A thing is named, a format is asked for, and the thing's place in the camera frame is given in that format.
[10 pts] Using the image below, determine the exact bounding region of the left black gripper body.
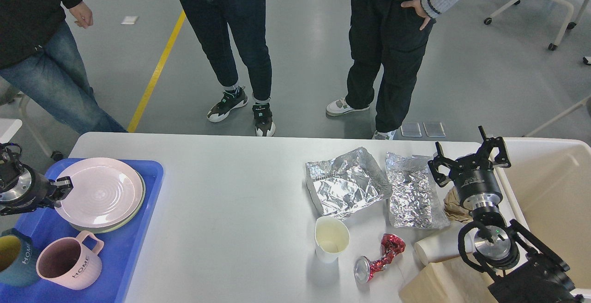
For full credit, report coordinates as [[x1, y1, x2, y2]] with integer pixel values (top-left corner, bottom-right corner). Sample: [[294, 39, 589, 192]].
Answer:
[[0, 165, 56, 215]]

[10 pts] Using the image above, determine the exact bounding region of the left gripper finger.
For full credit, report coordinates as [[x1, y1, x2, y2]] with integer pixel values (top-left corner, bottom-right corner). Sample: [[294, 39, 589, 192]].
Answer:
[[48, 177, 73, 200]]

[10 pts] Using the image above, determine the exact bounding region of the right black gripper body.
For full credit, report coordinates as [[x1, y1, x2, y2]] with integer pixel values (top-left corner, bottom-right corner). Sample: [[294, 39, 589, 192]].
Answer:
[[450, 164, 503, 211]]

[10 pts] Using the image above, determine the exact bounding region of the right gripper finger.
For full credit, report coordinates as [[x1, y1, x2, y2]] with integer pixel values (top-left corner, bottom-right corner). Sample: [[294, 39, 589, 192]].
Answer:
[[471, 126, 511, 172], [427, 141, 462, 188]]

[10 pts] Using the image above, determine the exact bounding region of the pink plate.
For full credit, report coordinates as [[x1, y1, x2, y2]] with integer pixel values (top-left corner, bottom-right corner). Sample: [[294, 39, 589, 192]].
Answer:
[[55, 158, 145, 229]]

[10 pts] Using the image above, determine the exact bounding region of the pink mug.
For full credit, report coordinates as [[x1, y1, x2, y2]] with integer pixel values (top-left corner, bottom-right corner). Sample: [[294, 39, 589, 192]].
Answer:
[[36, 230, 105, 290]]

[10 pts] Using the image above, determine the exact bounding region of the dark teal mug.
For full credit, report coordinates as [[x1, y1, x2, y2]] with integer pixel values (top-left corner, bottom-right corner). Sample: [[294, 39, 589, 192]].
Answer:
[[0, 229, 40, 287]]

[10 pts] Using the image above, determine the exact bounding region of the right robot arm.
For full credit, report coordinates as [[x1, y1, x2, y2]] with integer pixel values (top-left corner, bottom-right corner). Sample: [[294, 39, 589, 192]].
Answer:
[[427, 126, 585, 303]]

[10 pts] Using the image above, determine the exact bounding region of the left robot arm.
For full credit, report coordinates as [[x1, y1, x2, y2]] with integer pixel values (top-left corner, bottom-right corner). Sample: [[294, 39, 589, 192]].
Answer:
[[0, 143, 73, 215]]

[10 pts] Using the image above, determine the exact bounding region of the crumpled brown paper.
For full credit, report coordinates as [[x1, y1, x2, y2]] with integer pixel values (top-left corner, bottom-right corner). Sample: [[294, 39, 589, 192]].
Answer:
[[444, 187, 472, 224]]

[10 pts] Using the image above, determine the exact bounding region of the narrow crumpled foil sheet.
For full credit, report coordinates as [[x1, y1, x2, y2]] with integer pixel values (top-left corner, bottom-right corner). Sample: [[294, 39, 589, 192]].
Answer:
[[386, 153, 450, 230]]

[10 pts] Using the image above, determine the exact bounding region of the lying white paper cup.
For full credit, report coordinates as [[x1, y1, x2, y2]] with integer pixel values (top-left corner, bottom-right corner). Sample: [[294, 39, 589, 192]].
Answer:
[[414, 222, 476, 266]]

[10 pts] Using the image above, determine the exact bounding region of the right floor plate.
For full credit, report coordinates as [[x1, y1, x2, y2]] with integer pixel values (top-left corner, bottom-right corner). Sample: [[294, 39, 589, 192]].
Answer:
[[423, 121, 446, 138]]

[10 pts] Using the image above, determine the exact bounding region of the floor plate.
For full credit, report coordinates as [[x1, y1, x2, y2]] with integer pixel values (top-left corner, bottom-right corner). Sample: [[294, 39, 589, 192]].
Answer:
[[400, 122, 422, 138], [423, 121, 446, 138]]

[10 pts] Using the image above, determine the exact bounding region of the beige plastic bin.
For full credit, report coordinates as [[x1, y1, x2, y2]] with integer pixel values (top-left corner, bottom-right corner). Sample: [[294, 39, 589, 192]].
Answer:
[[499, 138, 591, 302]]

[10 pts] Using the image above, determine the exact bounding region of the green plate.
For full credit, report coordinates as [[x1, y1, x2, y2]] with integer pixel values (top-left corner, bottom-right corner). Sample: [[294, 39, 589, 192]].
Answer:
[[68, 170, 146, 234]]

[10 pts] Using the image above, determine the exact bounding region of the left floor plate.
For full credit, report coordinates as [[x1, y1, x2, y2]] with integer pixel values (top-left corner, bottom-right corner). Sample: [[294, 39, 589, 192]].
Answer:
[[400, 122, 422, 138]]

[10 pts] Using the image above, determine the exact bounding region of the crushed red can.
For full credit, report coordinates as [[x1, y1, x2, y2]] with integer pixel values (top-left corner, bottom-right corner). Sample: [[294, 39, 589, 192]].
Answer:
[[353, 233, 406, 284]]

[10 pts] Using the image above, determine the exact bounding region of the large crumpled foil sheet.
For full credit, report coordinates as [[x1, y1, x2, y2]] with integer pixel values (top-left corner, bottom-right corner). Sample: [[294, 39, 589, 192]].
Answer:
[[305, 147, 392, 220]]

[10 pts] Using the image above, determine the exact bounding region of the upright white paper cup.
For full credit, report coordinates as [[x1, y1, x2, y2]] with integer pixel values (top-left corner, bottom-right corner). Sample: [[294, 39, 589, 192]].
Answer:
[[314, 216, 350, 263]]

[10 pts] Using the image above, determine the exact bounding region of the person in blue jeans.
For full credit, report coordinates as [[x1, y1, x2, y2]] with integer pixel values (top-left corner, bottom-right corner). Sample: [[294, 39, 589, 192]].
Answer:
[[0, 0, 126, 134]]

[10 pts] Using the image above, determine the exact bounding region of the person in grey sweater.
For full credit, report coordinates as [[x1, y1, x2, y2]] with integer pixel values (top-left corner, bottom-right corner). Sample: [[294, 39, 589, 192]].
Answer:
[[326, 0, 459, 139]]

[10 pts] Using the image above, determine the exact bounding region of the person in dark jeans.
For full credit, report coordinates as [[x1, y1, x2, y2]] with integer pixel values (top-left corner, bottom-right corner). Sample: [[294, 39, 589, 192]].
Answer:
[[179, 0, 276, 137]]

